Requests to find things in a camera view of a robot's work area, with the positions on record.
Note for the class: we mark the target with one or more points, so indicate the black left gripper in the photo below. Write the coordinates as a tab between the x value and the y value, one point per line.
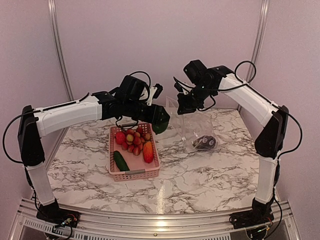
155	115

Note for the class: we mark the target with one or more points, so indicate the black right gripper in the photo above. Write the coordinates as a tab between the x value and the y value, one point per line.
184	107

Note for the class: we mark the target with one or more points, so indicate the green avocado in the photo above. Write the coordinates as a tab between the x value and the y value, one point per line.
159	127

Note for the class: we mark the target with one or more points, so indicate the clear zip top bag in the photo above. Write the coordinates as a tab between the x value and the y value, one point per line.
191	126

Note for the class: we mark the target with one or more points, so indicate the purple eggplant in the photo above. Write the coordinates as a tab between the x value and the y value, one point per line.
205	143

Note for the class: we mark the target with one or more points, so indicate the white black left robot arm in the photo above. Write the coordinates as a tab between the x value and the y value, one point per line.
37	123

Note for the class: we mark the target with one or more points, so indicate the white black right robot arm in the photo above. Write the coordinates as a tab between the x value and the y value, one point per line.
268	145

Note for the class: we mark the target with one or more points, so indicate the red lychee bunch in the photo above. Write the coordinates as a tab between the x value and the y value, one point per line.
135	140

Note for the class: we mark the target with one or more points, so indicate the orange yellow fruit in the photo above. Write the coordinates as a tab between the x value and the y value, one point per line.
148	153

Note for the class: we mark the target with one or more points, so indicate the red bumpy fruit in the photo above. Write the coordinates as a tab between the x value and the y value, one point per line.
120	137

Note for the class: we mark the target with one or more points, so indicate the dark green cucumber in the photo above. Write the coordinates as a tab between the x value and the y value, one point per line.
120	161

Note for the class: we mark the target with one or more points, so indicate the pink perforated plastic basket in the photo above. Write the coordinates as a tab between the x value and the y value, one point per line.
139	169

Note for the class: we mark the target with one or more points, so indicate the rear aluminium table rail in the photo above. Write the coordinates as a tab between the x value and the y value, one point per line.
214	107

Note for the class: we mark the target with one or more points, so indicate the aluminium table rail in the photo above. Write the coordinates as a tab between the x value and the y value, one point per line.
108	225
50	159
214	107

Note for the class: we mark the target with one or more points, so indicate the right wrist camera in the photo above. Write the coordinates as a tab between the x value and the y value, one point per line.
179	86

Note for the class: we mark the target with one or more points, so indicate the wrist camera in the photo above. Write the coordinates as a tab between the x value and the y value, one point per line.
179	86
153	92

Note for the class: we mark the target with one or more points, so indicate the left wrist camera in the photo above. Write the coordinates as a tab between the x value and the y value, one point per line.
153	92

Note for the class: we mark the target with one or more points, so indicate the right rear aluminium frame post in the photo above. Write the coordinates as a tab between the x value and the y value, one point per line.
261	29

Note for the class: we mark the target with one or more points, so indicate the aluminium frame post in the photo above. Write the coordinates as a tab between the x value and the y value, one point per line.
261	29
59	49

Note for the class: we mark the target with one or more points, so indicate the left aluminium table rail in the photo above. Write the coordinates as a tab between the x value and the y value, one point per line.
50	159

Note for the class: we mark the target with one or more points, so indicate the front aluminium table rail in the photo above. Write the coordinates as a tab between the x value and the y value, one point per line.
108	225

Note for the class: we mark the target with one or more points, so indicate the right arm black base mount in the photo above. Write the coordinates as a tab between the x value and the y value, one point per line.
249	218

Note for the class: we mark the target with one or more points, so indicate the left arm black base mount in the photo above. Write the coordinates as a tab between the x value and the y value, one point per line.
60	217

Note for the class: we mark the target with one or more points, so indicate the left rear aluminium frame post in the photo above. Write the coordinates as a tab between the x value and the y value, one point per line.
59	49

